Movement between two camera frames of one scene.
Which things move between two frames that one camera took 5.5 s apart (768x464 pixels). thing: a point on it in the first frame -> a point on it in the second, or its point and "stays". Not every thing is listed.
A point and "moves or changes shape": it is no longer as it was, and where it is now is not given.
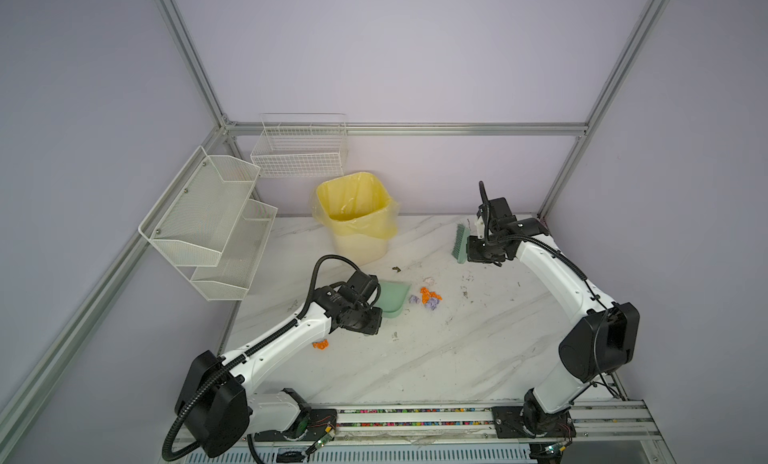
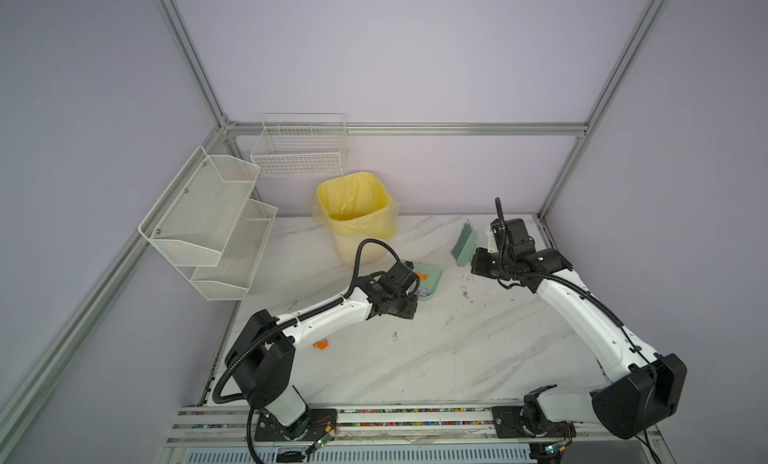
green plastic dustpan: x=391 y=298 moves or changes shape
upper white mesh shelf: x=192 y=219 stays
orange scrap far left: x=321 y=345 stays
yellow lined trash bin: x=360 y=214 stays
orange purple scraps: x=428 y=298 -> x=423 y=291
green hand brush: x=459 y=247 stays
